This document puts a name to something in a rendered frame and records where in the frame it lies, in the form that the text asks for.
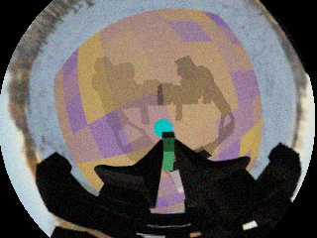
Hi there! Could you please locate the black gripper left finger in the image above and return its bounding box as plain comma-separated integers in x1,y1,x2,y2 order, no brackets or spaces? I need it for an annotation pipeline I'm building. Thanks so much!
94,139,163,209

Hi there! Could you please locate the green rectangular post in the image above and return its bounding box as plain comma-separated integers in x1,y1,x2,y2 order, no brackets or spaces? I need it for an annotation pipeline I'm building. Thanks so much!
162,132,175,171

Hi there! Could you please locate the cyan flat circle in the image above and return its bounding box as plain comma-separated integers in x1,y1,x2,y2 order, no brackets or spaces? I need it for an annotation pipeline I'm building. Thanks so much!
155,119,171,138

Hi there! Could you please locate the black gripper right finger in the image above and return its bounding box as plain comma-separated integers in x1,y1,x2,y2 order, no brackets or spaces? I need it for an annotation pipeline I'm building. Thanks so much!
174,139,251,206

